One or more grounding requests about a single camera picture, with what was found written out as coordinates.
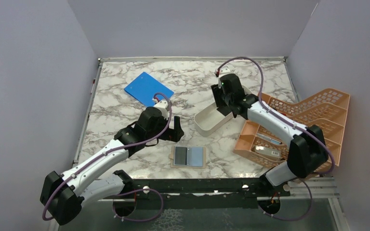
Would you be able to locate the black credit card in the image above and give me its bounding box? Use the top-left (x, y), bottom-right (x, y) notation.
top-left (173, 147), bottom-right (187, 166)

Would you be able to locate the white oblong tray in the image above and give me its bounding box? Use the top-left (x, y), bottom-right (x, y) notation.
top-left (193, 85), bottom-right (252, 138)

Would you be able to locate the beige card holder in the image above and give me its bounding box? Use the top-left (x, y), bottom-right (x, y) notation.
top-left (169, 146), bottom-right (207, 169)

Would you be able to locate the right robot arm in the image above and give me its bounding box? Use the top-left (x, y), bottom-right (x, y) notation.
top-left (211, 74), bottom-right (329, 196)

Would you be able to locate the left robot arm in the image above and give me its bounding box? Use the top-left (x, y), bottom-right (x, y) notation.
top-left (40, 104), bottom-right (184, 225)

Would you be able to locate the blue plastic board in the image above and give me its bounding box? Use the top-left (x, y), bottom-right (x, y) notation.
top-left (124, 72), bottom-right (174, 107)

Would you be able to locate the blue pen in rack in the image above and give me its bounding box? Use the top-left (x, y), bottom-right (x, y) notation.
top-left (257, 133), bottom-right (283, 145)

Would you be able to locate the box in orange rack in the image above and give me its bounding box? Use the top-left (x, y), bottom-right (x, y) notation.
top-left (252, 145), bottom-right (282, 161)

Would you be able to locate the orange plastic file rack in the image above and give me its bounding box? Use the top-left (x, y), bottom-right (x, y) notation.
top-left (233, 88), bottom-right (351, 179)

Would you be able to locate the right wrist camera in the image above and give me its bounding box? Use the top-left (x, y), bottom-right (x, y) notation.
top-left (215, 66), bottom-right (232, 78)

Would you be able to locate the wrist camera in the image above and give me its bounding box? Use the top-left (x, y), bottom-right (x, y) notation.
top-left (153, 100), bottom-right (170, 119)
top-left (215, 66), bottom-right (232, 78)

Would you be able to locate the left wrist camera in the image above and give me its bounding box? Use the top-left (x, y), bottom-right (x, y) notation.
top-left (153, 100), bottom-right (170, 119)

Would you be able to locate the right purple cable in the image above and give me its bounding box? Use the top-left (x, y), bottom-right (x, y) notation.
top-left (215, 56), bottom-right (336, 222)

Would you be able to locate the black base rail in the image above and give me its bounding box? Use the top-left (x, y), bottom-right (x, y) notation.
top-left (108, 178), bottom-right (290, 211)

